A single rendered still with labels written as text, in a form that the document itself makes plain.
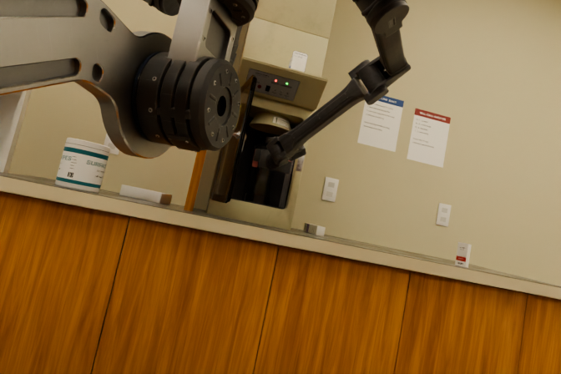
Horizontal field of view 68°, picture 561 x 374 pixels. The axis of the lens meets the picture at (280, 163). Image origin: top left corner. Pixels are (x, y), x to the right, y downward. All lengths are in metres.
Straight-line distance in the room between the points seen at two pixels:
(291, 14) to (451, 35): 1.09
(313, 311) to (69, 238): 0.75
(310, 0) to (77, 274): 1.28
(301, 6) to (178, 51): 1.16
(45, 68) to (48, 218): 0.84
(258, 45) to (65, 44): 1.18
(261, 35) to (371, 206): 1.01
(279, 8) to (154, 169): 0.89
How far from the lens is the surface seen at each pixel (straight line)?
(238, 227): 1.26
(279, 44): 1.69
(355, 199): 2.13
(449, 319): 1.58
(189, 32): 0.66
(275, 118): 1.63
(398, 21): 0.90
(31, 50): 0.52
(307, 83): 1.57
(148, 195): 1.64
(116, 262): 1.31
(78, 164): 1.40
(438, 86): 2.43
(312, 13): 1.77
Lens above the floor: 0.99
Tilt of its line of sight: 7 degrees up
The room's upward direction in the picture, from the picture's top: 12 degrees clockwise
